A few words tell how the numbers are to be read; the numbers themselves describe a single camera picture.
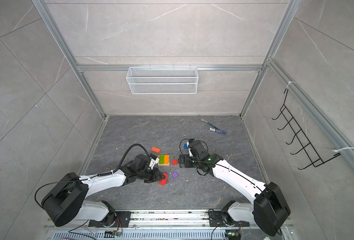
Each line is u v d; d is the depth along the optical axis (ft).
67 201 1.39
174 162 3.04
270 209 1.28
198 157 2.01
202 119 3.87
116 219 2.38
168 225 2.39
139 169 2.26
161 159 3.03
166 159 3.07
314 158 1.98
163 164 3.02
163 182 2.68
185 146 3.40
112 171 1.88
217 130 3.62
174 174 2.89
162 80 3.28
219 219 2.49
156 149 3.23
